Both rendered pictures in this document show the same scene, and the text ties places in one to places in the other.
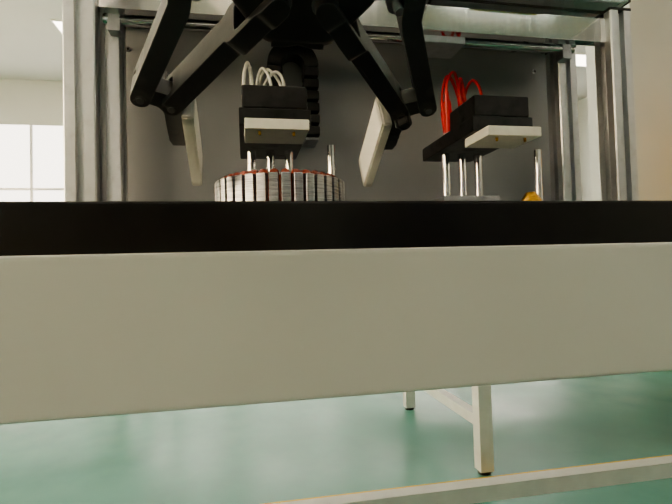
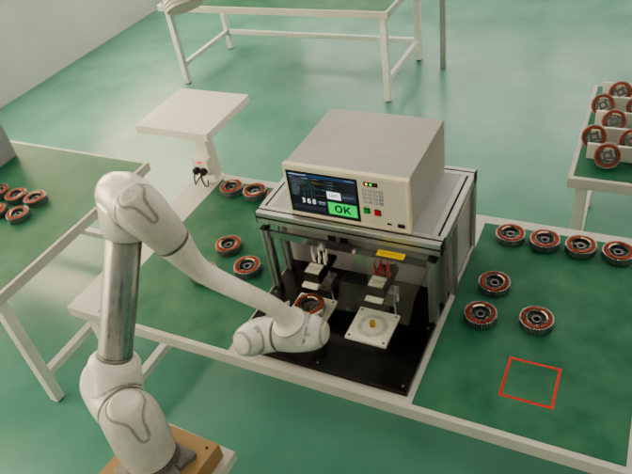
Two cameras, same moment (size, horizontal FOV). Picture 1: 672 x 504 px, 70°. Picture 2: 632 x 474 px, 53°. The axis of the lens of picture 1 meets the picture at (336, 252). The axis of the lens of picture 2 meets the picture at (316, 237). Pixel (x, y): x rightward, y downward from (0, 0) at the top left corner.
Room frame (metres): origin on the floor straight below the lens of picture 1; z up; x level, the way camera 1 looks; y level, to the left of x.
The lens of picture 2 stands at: (-0.75, -1.10, 2.42)
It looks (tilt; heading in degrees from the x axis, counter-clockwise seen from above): 39 degrees down; 42
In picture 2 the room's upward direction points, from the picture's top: 10 degrees counter-clockwise
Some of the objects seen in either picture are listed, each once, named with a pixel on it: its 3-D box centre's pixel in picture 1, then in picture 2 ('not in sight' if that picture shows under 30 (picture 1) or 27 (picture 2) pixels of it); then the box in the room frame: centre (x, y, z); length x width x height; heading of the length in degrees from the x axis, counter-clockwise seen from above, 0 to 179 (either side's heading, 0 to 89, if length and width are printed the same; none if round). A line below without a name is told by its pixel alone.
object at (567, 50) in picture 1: (359, 37); not in sight; (0.61, -0.04, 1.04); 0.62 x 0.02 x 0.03; 101
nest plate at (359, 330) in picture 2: not in sight; (372, 326); (0.46, -0.19, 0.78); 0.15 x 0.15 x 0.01; 11
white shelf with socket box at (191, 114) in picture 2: not in sight; (205, 154); (0.84, 0.93, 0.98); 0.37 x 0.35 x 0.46; 101
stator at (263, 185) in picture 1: (280, 200); (309, 307); (0.42, 0.05, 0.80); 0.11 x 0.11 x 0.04
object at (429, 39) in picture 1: (436, 35); not in sight; (0.63, -0.14, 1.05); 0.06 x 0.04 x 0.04; 101
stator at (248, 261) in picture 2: not in sight; (247, 267); (0.50, 0.43, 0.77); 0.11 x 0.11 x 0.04
